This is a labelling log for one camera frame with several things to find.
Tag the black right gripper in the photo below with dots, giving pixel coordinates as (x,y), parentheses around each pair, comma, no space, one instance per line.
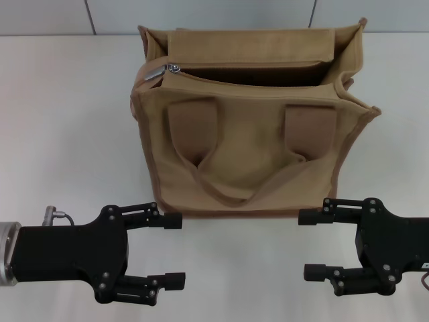
(395,241)

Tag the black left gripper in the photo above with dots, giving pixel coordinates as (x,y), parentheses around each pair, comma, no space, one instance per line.
(67,251)

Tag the khaki canvas food bag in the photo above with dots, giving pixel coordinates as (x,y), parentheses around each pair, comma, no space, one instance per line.
(248,161)

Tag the silver metal zipper pull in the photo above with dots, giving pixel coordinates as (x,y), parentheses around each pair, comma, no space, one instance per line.
(155,73)

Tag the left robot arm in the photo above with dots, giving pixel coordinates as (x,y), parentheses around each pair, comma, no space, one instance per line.
(6,251)

